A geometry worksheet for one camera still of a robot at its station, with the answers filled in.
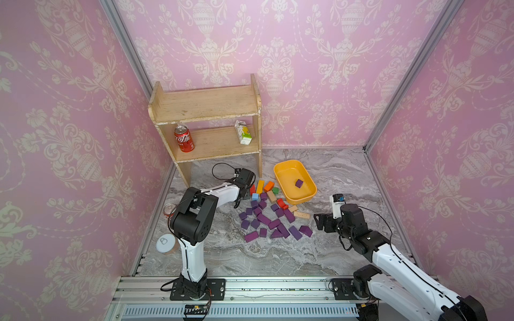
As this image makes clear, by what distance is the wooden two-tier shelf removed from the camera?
2.45 feet

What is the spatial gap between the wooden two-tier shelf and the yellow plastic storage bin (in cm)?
12

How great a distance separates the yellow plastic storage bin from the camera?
3.17 ft

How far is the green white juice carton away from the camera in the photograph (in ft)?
3.02
